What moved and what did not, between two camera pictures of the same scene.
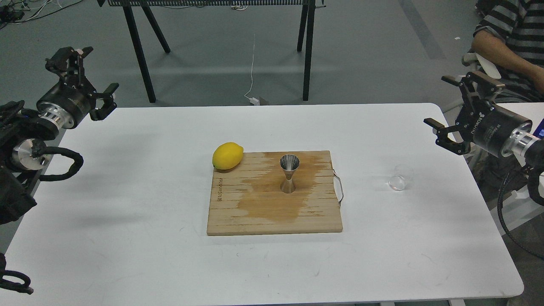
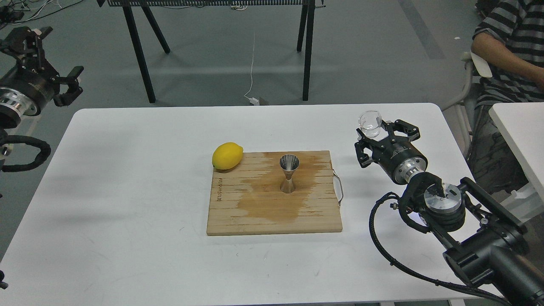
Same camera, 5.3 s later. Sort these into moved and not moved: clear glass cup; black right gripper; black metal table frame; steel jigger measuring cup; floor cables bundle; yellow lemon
Moved: black right gripper; clear glass cup
Not moved: yellow lemon; floor cables bundle; steel jigger measuring cup; black metal table frame
